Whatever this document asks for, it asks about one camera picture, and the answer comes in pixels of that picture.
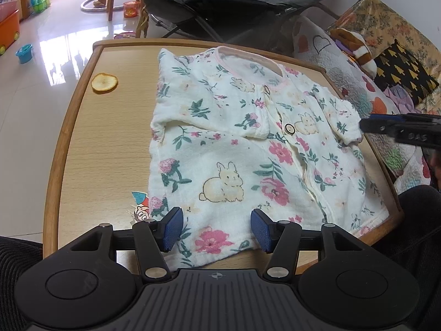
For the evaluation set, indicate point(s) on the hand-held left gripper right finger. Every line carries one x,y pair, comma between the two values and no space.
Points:
260,231

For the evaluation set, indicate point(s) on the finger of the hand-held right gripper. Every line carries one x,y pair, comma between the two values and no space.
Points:
379,127
382,117

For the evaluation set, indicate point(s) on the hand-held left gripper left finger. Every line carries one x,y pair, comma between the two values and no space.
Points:
174,227

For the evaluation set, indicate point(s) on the floral bunny baby shirt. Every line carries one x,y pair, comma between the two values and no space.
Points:
224,138

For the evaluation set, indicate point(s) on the gnome sticker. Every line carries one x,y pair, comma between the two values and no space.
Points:
141,207

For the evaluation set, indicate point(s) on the black pillow gold trees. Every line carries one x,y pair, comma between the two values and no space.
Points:
403,69

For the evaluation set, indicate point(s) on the heart print quilt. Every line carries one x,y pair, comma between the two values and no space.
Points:
348,76

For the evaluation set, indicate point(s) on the brown white plush toy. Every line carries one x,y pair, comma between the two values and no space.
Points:
360,50

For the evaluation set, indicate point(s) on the floral cushion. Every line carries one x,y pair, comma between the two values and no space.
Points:
389,20

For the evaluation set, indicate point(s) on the person's dark trousers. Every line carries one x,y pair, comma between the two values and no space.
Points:
420,220

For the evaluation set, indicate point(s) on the dried orange slice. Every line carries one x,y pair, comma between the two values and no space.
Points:
104,82

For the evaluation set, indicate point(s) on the pink plastic toy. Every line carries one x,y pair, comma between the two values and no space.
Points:
124,36

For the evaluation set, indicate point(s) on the black reclining chair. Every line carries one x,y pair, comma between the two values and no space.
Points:
186,10

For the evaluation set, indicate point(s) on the orange toy bucket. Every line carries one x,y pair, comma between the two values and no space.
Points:
131,8

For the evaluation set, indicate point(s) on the blue toy cup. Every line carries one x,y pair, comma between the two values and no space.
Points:
24,53

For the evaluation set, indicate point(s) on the grey floor hoop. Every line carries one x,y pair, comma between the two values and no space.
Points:
82,7

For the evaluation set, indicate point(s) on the orange toy bin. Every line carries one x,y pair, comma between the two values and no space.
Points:
8,31

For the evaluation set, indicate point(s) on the green plastic toy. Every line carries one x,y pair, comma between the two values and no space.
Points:
39,1

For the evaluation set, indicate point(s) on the pink storage bin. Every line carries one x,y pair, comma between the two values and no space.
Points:
7,10

